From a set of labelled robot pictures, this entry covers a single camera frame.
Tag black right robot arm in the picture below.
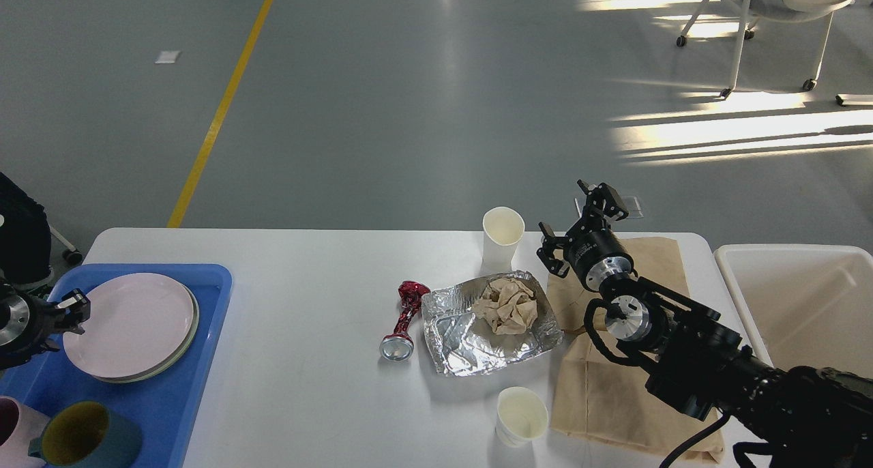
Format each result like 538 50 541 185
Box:
537 181 872 467

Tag pink mug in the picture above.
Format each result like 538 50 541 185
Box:
1 396 50 467

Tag lying white paper cup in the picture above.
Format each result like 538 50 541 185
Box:
495 386 549 448

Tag teal mug yellow inside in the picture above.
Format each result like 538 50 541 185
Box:
27 400 143 467

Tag blue plastic tray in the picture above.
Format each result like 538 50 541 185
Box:
1 263 232 467

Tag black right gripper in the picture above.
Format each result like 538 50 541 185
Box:
536 179 635 292

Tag white plastic bin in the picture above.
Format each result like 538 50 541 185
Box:
714 244 872 378

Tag green plate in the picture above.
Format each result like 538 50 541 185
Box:
91 284 201 384

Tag aluminium foil tray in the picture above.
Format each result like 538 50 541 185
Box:
421 270 563 376

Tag white office chair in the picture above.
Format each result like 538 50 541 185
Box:
675 0 854 99

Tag upright white paper cup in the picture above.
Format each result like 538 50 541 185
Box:
482 206 526 273

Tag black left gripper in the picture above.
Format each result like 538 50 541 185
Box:
1 278 91 370

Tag pink plate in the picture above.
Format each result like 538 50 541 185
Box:
63 273 193 378

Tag person dark trousers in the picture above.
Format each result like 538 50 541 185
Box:
1 173 53 298

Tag crumpled brown paper napkin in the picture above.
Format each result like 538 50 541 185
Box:
471 278 537 336

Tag crushed red can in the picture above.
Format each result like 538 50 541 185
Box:
379 280 431 362

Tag brown paper bag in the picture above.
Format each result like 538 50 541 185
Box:
546 237 727 464

